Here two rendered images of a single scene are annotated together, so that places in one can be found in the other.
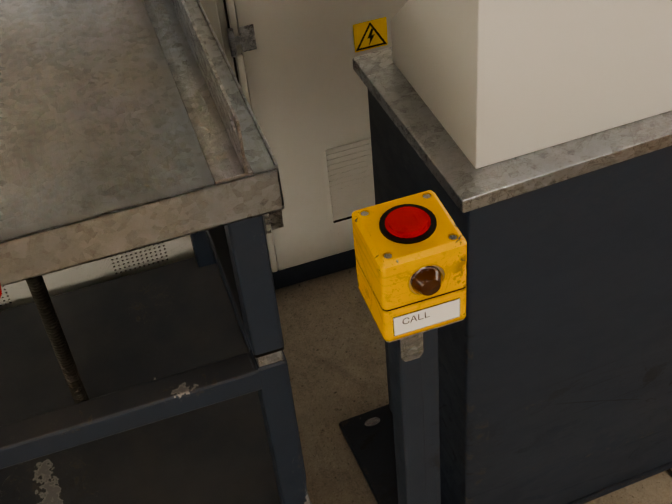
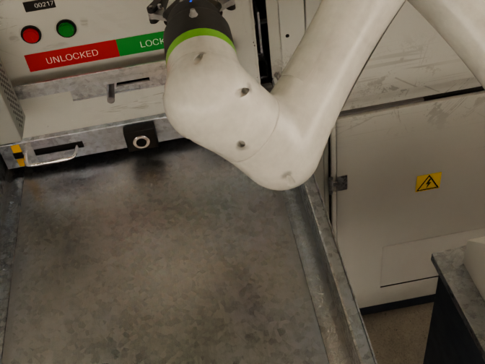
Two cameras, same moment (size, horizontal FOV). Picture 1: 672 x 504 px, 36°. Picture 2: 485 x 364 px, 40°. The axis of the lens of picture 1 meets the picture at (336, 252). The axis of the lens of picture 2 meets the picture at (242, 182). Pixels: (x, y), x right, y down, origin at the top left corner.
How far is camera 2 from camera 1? 0.47 m
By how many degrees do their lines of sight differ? 8
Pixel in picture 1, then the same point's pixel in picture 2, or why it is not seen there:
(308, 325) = not seen: hidden behind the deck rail
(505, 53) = not seen: outside the picture
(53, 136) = (222, 336)
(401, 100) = (470, 305)
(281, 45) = (364, 187)
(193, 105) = (325, 324)
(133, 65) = (279, 271)
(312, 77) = (382, 206)
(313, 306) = not seen: hidden behind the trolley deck
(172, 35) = (307, 245)
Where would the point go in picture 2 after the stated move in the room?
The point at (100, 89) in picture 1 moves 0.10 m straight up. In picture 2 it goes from (255, 292) to (250, 253)
